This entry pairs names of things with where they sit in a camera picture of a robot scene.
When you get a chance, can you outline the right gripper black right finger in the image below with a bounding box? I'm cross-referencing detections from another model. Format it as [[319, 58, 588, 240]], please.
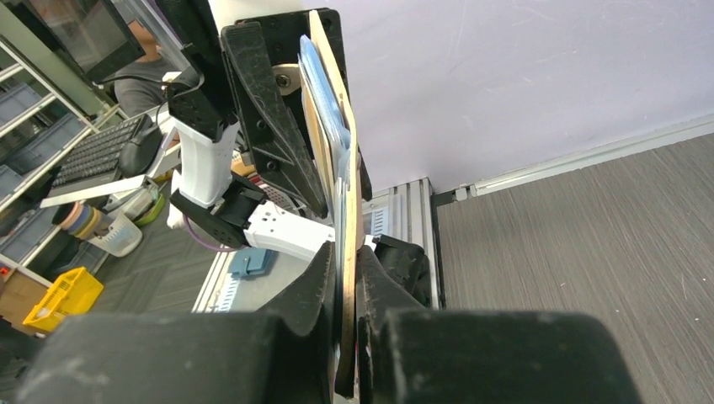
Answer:
[[356, 247, 642, 403]]

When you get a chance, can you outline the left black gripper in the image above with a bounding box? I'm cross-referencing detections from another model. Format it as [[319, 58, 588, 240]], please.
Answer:
[[220, 8, 373, 218]]

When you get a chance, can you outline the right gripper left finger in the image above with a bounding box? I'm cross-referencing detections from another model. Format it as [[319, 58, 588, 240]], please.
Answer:
[[16, 242, 335, 403]]

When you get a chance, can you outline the seated person grey shirt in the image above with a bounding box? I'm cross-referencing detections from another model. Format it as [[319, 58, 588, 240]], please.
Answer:
[[114, 19, 179, 117]]

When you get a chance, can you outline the black computer keyboard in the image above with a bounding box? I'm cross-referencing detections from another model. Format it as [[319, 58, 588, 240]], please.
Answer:
[[49, 114, 153, 196]]

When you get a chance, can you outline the yellow plastic crate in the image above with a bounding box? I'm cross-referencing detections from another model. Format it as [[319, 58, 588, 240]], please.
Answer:
[[23, 267, 104, 333]]

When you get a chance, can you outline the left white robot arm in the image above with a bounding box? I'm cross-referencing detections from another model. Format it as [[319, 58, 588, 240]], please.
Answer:
[[158, 1, 373, 248]]

